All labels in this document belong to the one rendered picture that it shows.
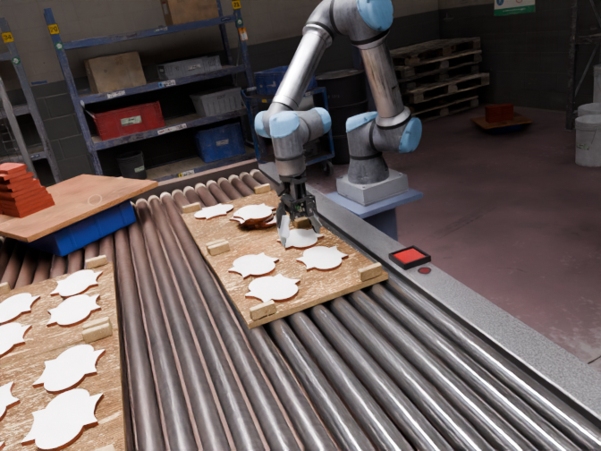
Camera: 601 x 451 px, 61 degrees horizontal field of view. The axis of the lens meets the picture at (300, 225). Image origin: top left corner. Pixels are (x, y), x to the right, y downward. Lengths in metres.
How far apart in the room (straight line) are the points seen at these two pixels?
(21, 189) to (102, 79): 3.69
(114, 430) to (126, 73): 4.87
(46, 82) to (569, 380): 5.73
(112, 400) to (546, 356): 0.78
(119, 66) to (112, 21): 0.73
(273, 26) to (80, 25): 2.18
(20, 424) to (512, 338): 0.90
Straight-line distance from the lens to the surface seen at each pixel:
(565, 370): 0.99
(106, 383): 1.08
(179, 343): 1.15
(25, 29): 6.14
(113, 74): 5.58
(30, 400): 1.14
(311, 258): 1.31
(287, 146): 1.28
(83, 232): 1.84
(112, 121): 5.54
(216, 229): 1.64
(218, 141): 5.82
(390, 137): 1.71
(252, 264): 1.34
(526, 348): 1.02
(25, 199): 1.94
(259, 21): 6.60
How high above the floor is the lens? 1.53
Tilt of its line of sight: 22 degrees down
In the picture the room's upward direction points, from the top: 10 degrees counter-clockwise
